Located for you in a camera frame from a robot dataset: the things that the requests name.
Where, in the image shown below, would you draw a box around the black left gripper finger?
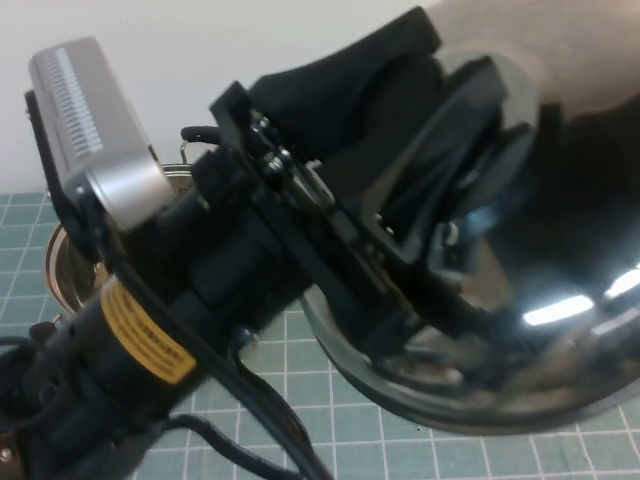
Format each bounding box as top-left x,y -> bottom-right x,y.
247,4 -> 442,165
372,55 -> 532,261

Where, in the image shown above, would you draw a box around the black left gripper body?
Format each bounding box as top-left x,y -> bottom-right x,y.
164,79 -> 417,372

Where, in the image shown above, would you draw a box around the steel pot lid black knob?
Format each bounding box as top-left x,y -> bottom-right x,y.
298,2 -> 640,432

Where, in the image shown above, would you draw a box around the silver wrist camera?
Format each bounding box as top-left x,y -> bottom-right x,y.
23,35 -> 187,251

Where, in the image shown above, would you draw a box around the stainless steel pot black handles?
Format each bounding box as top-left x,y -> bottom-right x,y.
29,124 -> 261,354

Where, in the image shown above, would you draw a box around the teal grid tablecloth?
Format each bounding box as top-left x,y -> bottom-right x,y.
0,192 -> 640,480

